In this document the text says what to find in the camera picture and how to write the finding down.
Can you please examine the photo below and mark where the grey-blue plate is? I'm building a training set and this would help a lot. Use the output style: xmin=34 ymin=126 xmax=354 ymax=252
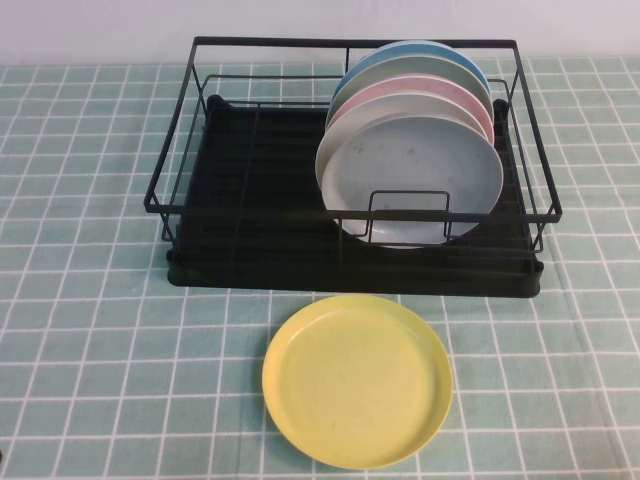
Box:
xmin=321 ymin=115 xmax=505 ymax=250

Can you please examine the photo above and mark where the yellow plate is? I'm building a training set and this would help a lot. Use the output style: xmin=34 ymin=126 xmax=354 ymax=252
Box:
xmin=262 ymin=293 xmax=454 ymax=470

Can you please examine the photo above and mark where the whitish mint plate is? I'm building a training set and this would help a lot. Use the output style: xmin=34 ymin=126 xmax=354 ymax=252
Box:
xmin=314 ymin=92 xmax=494 ymax=209

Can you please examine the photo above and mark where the pink plate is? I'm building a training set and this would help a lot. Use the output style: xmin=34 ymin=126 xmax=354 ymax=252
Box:
xmin=326 ymin=74 xmax=497 ymax=147

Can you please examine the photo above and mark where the pale green plate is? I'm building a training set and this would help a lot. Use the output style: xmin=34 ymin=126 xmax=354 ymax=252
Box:
xmin=331 ymin=55 xmax=494 ymax=117

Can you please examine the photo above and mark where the blue plate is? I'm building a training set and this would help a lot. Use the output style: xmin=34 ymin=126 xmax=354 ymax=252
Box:
xmin=341 ymin=39 xmax=490 ymax=97

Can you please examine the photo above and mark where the black plastic drip tray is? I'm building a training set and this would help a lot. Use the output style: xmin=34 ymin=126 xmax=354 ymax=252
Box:
xmin=167 ymin=93 xmax=544 ymax=300

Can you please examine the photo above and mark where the green checked tablecloth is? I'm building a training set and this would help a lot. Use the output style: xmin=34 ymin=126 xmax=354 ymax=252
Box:
xmin=0 ymin=55 xmax=640 ymax=480

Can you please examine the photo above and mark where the black wire dish rack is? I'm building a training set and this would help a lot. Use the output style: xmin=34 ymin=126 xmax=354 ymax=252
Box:
xmin=143 ymin=35 xmax=564 ymax=254

